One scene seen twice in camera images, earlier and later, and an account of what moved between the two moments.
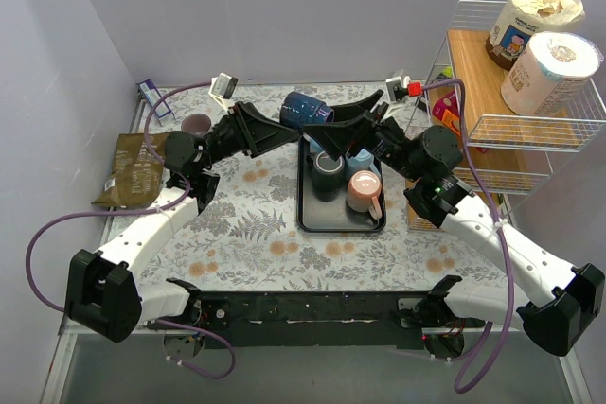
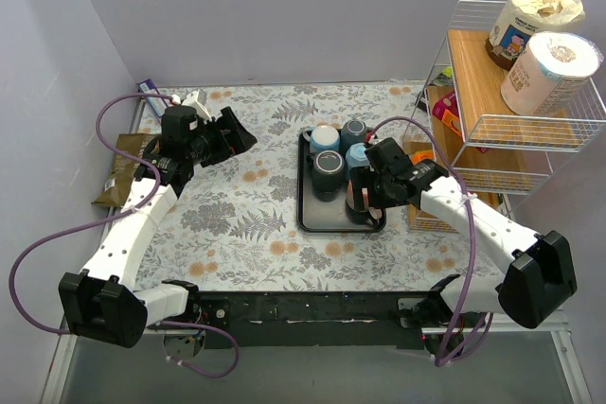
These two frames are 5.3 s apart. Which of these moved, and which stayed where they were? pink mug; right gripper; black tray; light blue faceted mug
Moved: right gripper
Stayed: pink mug; light blue faceted mug; black tray
